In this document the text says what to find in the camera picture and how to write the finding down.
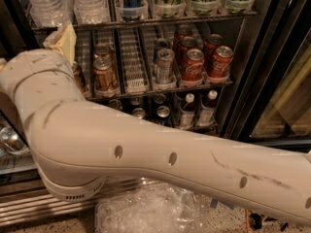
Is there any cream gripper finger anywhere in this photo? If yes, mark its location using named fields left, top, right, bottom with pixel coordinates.
left=43, top=23, right=77, bottom=64

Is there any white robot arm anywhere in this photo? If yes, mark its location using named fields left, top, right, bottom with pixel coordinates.
left=0, top=26, right=311, bottom=225

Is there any left clear water bottle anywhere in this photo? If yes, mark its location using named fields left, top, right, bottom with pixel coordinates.
left=29, top=0, right=73, bottom=28

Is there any clear water bottle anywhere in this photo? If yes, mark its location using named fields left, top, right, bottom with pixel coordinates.
left=29, top=0, right=73, bottom=28
left=74, top=0, right=110, bottom=25

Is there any white cap bottle left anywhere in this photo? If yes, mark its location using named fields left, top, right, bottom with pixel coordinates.
left=178, top=93, right=195, bottom=128

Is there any white cap bottle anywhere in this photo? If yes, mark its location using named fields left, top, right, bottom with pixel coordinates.
left=196, top=90, right=218, bottom=126
left=178, top=93, right=195, bottom=128

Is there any steel fridge door left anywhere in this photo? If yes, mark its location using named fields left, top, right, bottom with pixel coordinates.
left=0, top=93, right=40, bottom=195

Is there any white cap bottle right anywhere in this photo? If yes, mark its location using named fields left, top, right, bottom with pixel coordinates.
left=196, top=90, right=218, bottom=126

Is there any steel fridge base grille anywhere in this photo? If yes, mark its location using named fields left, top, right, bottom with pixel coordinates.
left=0, top=177, right=154, bottom=227

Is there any black fridge door right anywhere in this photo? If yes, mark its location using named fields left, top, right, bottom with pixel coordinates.
left=226, top=0, right=311, bottom=152

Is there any gold can front left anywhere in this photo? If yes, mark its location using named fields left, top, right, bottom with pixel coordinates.
left=72, top=62, right=86, bottom=93

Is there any gold can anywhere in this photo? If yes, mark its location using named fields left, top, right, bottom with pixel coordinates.
left=93, top=57, right=118, bottom=91
left=72, top=62, right=86, bottom=93
left=93, top=46, right=114, bottom=60

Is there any gold can rear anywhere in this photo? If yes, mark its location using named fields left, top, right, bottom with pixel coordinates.
left=93, top=46, right=114, bottom=60

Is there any blue pepsi can rear left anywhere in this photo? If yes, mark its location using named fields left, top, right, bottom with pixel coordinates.
left=129, top=97, right=144, bottom=108

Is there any blue pepsi can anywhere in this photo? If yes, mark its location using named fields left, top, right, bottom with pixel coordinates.
left=129, top=97, right=144, bottom=108
left=153, top=94, right=167, bottom=107
left=131, top=108, right=146, bottom=119
left=155, top=106, right=171, bottom=126

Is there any blue pepsi can front left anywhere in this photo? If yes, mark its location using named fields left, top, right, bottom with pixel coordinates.
left=131, top=108, right=146, bottom=119

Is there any silver can front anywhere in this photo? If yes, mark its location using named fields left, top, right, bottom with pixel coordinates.
left=156, top=49, right=175, bottom=84

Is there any blue pepsi can rear right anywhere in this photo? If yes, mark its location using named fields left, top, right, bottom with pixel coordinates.
left=153, top=94, right=167, bottom=107

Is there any can behind left glass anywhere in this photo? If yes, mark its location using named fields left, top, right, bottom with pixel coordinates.
left=0, top=126, right=29, bottom=155

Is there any red cola can middle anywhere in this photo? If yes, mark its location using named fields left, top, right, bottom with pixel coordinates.
left=176, top=37, right=197, bottom=64

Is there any red cola can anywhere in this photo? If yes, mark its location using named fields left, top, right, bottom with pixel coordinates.
left=174, top=24, right=192, bottom=44
left=176, top=37, right=197, bottom=64
left=203, top=34, right=223, bottom=61
left=207, top=46, right=233, bottom=79
left=182, top=49, right=205, bottom=82

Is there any blue pepsi can front right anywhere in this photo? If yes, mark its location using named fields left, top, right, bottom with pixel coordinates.
left=155, top=106, right=171, bottom=126

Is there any red cola can right rear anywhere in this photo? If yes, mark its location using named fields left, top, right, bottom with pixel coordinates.
left=203, top=34, right=223, bottom=61

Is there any red cola can right front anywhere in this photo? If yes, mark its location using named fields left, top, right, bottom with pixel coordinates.
left=207, top=46, right=233, bottom=79

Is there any clear plastic bin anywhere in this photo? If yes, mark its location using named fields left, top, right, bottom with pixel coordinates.
left=94, top=183, right=214, bottom=233

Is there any blue tape cross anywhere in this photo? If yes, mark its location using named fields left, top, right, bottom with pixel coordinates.
left=210, top=199, right=234, bottom=210

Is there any yellow black wheeled stand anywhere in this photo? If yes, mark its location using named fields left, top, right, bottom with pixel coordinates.
left=248, top=213, right=289, bottom=232

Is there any bottom wire shelf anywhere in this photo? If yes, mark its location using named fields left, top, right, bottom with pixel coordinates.
left=181, top=124, right=218, bottom=136

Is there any top wire shelf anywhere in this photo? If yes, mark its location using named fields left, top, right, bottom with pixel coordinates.
left=31, top=10, right=259, bottom=35

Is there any orange cable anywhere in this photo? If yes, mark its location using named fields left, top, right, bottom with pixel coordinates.
left=244, top=209, right=251, bottom=233

